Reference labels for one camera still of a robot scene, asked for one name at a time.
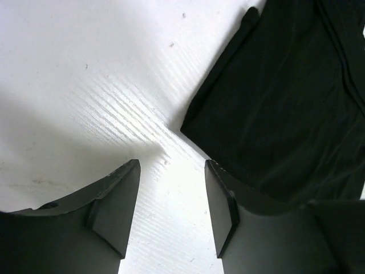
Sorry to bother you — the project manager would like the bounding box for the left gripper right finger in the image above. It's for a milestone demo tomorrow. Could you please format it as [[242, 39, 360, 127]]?
[[205, 160, 364, 273]]

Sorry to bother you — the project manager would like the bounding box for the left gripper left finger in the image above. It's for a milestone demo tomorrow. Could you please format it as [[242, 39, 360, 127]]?
[[1, 159, 140, 273]]

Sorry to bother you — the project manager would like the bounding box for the black tank top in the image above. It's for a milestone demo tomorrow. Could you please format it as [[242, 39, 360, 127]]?
[[181, 0, 364, 204]]

